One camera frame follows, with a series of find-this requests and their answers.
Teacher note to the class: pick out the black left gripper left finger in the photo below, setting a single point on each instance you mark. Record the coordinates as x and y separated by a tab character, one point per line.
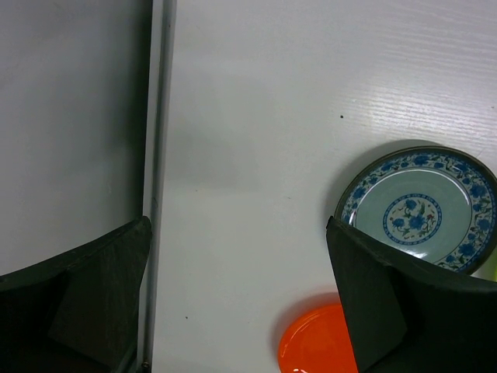
77	311

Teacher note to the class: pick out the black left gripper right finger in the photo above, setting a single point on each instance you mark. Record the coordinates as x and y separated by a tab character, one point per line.
407	315

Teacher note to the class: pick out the orange plate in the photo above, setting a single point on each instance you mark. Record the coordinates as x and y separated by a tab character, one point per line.
317	342

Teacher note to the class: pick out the green plate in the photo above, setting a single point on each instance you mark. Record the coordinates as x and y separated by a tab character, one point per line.
488	270

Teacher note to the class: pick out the blue floral plate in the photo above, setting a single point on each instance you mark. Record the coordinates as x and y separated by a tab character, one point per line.
435	203

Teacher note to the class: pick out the aluminium table frame rail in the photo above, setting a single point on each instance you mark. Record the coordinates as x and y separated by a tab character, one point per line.
163	20

